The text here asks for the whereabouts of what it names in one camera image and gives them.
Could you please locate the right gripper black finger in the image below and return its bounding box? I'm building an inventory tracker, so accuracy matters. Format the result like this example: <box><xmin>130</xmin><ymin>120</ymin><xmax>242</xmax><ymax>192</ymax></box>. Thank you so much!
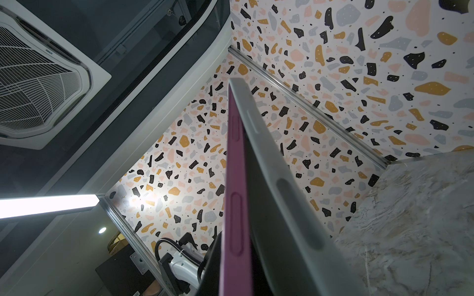
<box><xmin>196</xmin><ymin>233</ymin><xmax>222</xmax><ymax>296</ymax></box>

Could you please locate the black phone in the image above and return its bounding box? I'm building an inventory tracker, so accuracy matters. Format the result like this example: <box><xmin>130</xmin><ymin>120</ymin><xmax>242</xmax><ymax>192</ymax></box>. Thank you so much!
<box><xmin>219</xmin><ymin>86</ymin><xmax>273</xmax><ymax>296</ymax></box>

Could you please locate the white phone case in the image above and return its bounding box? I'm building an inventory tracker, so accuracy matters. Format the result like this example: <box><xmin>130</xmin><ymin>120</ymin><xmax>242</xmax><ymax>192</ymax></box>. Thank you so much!
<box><xmin>228</xmin><ymin>78</ymin><xmax>364</xmax><ymax>296</ymax></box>

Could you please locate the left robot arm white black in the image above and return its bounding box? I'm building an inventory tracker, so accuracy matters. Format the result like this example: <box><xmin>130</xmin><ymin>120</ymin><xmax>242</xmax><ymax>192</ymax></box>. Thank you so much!
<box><xmin>154</xmin><ymin>233</ymin><xmax>204</xmax><ymax>296</ymax></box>

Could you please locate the bright ceiling light strip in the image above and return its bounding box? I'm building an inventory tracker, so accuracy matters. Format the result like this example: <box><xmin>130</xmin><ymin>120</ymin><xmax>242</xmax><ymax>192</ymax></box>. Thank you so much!
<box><xmin>1</xmin><ymin>194</ymin><xmax>99</xmax><ymax>219</ymax></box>

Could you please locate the white ceiling air conditioner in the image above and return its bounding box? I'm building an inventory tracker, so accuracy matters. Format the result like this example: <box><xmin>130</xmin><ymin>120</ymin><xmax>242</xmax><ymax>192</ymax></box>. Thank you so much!
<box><xmin>1</xmin><ymin>1</ymin><xmax>112</xmax><ymax>150</ymax></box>

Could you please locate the left corner aluminium post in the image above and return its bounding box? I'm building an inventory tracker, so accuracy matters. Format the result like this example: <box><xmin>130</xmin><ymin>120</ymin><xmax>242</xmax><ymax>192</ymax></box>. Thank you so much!
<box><xmin>98</xmin><ymin>194</ymin><xmax>172</xmax><ymax>296</ymax></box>

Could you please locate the corner aluminium post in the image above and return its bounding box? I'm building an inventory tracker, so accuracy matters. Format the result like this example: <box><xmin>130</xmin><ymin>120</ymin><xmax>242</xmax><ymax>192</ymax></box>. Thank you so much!
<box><xmin>228</xmin><ymin>45</ymin><xmax>390</xmax><ymax>170</ymax></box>
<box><xmin>98</xmin><ymin>194</ymin><xmax>172</xmax><ymax>296</ymax></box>

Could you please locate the right corner aluminium post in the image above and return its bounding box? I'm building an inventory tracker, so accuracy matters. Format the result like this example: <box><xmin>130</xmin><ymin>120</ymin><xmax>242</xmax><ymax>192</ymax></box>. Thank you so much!
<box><xmin>228</xmin><ymin>45</ymin><xmax>390</xmax><ymax>170</ymax></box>

